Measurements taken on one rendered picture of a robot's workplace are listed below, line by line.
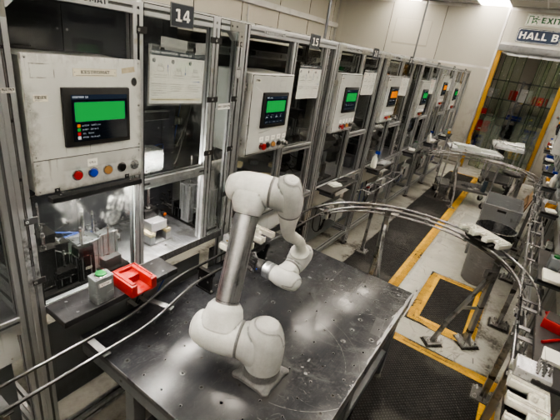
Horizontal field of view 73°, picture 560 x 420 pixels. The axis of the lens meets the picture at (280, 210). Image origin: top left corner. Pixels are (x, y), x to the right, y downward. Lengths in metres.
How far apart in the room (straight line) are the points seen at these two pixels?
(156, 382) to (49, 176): 0.88
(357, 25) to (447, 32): 2.10
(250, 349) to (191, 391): 0.29
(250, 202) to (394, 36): 8.77
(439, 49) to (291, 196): 8.45
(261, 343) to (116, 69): 1.15
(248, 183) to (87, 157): 0.60
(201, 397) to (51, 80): 1.24
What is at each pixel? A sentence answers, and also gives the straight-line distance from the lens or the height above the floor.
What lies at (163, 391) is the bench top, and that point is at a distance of 1.67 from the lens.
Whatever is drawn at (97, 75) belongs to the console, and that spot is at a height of 1.77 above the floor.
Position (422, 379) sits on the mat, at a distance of 2.99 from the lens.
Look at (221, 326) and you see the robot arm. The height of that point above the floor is 0.92.
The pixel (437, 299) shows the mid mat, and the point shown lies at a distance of 3.89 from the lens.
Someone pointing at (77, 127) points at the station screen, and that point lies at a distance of 1.50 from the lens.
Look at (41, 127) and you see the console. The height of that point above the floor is 1.61.
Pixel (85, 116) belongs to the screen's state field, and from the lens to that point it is 1.50.
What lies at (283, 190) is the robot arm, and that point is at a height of 1.44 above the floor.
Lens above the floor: 1.95
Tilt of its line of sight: 23 degrees down
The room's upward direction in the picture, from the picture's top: 9 degrees clockwise
